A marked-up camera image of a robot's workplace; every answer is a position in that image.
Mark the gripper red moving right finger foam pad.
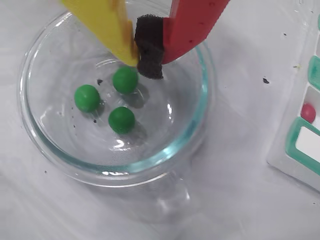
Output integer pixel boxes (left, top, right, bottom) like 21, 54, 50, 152
134, 0, 230, 81

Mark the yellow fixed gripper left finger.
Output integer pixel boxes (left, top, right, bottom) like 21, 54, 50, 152
59, 0, 139, 67

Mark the red ball pill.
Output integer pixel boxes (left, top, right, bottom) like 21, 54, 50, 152
300, 102, 317, 124

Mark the weekly pill organizer box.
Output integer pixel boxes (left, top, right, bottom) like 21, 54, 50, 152
266, 14, 320, 195

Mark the green ball pill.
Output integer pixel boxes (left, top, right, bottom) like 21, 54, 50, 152
73, 84, 101, 113
111, 65, 139, 95
107, 106, 136, 135

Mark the glass bowl for green balls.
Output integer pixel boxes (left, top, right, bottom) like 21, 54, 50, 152
16, 0, 218, 188

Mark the white tablecloth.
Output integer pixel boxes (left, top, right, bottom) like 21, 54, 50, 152
0, 0, 320, 240

